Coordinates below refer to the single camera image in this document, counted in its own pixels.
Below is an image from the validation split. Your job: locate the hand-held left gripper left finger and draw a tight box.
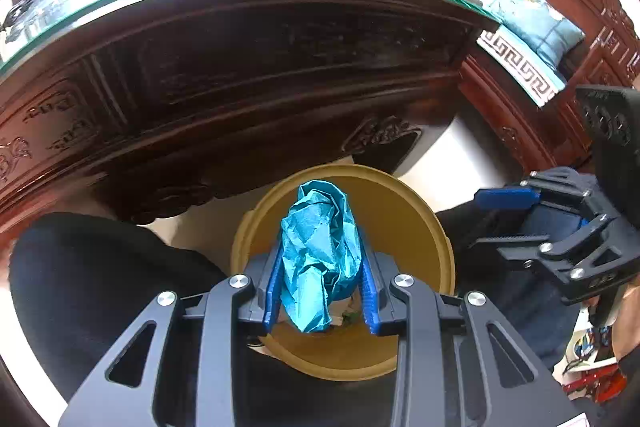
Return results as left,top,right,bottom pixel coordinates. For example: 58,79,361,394
57,249,281,427

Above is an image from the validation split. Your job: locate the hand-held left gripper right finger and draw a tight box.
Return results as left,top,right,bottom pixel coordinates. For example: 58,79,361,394
357,249,586,427

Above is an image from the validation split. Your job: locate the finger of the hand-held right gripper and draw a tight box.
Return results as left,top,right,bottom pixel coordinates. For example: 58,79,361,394
475,167,608,220
469,217,621,278

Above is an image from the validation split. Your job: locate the teal paper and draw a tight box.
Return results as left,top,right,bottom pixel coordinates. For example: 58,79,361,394
279,179,365,334

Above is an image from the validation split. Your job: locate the tan plastic bin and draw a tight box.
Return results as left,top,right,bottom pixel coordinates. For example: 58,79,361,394
230,164,456,382

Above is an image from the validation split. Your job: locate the person's right leg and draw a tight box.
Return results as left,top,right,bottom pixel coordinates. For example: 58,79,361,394
435,202,596,373

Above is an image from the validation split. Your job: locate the person's leg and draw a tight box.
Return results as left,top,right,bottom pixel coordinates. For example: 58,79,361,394
435,202,596,373
9,212,236,403

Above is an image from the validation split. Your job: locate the colourful printed package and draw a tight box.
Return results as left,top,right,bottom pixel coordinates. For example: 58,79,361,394
565,324,631,375

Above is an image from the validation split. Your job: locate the blue bench seat cushion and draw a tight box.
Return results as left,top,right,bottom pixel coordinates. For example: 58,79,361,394
475,29,568,108

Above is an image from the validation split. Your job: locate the person's left leg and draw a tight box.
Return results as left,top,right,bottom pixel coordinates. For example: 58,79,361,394
9,212,236,403

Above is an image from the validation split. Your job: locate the blue floral pillow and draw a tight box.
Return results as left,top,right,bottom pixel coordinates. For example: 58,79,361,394
482,0,586,68

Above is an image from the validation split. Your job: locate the carved wooden glass-top table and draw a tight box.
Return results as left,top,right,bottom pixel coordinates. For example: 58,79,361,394
0,0,501,233

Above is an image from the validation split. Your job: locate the black cable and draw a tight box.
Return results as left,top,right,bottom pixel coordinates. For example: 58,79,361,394
2,4,28,42

